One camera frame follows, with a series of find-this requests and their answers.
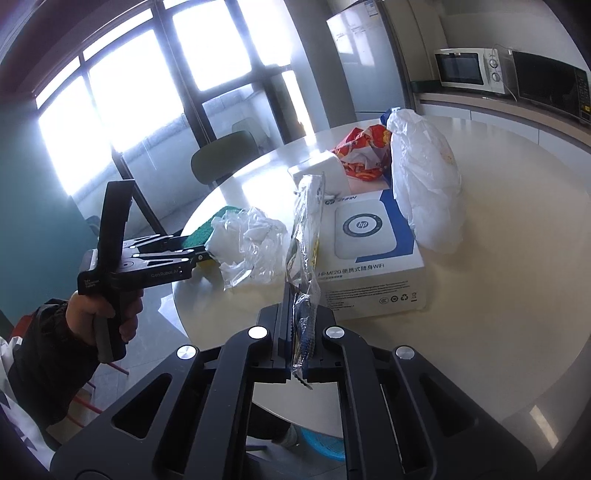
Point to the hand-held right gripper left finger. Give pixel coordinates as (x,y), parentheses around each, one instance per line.
(282,328)

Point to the clear plastic bag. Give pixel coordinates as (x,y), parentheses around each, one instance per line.
(249,247)

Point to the person's left hand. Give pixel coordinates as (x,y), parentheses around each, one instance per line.
(79,316)

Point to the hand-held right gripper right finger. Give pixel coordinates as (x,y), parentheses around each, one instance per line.
(318,328)

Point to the green scouring pad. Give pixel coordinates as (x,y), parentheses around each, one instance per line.
(203,230)

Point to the small plain white box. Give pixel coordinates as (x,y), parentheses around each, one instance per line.
(323,173)

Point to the large window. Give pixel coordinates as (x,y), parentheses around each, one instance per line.
(138,92)

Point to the white refrigerator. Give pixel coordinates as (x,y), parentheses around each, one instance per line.
(364,60)

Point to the clear plastic wrapper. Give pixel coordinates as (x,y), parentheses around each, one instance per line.
(304,240)

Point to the white microwave oven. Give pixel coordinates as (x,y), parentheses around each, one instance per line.
(466,69)

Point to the green chair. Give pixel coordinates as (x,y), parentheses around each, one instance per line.
(224,157)

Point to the red printed plastic bag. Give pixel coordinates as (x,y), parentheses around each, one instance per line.
(364,147)

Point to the red thin frame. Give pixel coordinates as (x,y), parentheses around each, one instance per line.
(90,405)

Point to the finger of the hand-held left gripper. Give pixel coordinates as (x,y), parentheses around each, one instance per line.
(184,256)
(157,242)

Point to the person's left forearm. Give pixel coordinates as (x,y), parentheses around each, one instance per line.
(46,360)

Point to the person's torso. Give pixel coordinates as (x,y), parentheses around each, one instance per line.
(21,415)

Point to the white plastic bag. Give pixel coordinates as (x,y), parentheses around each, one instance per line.
(425,184)

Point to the person's left leg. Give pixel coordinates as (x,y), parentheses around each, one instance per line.
(268,420)

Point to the black microwave oven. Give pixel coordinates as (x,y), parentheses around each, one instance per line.
(549,83)

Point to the white and blue cardboard box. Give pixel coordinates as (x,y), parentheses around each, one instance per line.
(369,258)

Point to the kitchen counter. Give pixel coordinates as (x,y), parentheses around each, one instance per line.
(508,110)

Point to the person's left white shoe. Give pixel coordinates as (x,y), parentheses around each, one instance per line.
(288,436)

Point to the blue plastic basket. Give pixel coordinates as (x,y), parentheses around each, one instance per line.
(323,445)

